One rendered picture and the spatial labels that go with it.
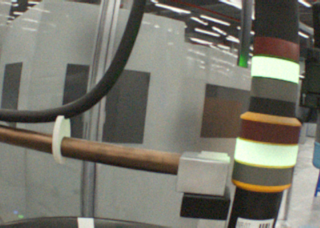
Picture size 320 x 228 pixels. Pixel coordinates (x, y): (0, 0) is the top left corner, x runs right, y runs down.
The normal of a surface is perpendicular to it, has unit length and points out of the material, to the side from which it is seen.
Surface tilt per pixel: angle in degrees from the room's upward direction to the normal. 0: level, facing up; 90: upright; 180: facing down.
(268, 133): 90
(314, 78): 90
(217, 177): 90
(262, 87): 90
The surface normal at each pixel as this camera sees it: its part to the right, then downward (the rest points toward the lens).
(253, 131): -0.75, -0.05
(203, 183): -0.14, 0.04
